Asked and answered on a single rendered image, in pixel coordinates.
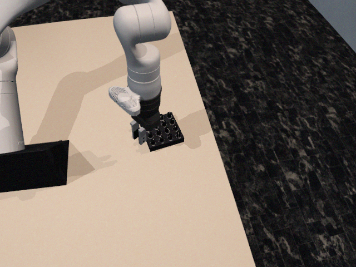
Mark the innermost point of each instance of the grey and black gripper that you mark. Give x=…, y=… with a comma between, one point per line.
x=142, y=102

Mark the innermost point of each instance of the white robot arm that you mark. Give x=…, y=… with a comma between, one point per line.
x=140, y=22

